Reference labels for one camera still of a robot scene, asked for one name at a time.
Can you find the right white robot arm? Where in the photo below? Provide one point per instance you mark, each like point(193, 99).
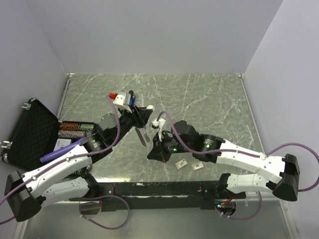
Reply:
point(278, 175)

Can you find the black foam-lined case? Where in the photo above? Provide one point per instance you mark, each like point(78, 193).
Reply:
point(35, 135)

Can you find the white stapler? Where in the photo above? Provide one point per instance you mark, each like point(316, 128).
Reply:
point(143, 113)

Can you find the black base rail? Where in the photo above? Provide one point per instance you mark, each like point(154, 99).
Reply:
point(166, 195)

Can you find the blue black stapler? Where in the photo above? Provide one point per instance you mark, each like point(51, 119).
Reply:
point(132, 98)

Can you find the staple box with red mark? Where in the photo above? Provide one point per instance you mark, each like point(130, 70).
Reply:
point(181, 164)

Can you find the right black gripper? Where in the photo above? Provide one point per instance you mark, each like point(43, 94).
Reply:
point(158, 152)

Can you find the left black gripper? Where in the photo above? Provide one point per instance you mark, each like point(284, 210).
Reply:
point(140, 115)

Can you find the orange patterned tape roll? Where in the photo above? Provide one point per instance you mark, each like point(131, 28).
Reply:
point(70, 126)

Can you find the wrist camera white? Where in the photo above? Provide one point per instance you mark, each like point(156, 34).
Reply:
point(158, 124)
point(121, 100)

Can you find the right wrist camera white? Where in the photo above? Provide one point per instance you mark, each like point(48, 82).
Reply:
point(158, 124)

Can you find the purple pen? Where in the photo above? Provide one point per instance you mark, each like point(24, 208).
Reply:
point(62, 146)

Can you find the small white staple box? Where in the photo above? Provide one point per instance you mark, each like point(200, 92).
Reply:
point(197, 166)

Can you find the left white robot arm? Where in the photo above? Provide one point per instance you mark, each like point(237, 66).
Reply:
point(27, 193)

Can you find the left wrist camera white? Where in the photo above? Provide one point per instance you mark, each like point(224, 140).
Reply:
point(121, 100)

